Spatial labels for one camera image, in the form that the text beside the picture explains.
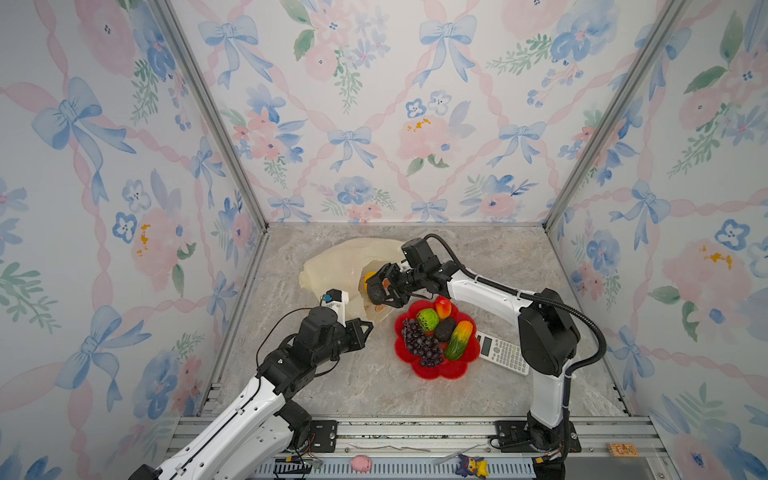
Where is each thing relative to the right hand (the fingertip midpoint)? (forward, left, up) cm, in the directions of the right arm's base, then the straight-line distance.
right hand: (367, 287), depth 84 cm
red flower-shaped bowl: (-17, -23, -15) cm, 33 cm away
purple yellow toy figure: (-40, -25, -13) cm, 49 cm away
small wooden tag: (-36, -63, -15) cm, 74 cm away
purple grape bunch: (-11, -15, -12) cm, 22 cm away
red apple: (-1, -22, -9) cm, 24 cm away
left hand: (-13, -3, +3) cm, 13 cm away
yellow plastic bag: (+5, +7, +3) cm, 9 cm away
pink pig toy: (-40, 0, -14) cm, 42 cm away
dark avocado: (-2, -2, +1) cm, 3 cm away
